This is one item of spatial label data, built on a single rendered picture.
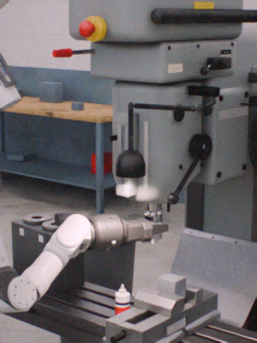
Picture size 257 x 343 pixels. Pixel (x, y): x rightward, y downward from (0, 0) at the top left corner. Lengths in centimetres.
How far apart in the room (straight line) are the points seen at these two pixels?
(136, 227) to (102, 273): 198
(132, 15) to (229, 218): 85
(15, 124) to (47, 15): 133
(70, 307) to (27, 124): 642
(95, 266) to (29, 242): 158
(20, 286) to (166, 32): 68
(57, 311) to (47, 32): 622
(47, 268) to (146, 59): 56
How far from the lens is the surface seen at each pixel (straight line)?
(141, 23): 175
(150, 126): 190
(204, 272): 239
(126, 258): 401
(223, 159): 208
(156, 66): 182
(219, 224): 239
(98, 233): 195
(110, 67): 192
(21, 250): 243
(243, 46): 213
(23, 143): 866
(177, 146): 193
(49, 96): 781
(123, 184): 193
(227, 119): 207
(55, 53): 185
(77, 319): 218
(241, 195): 233
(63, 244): 188
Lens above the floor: 180
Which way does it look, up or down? 12 degrees down
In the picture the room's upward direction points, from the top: straight up
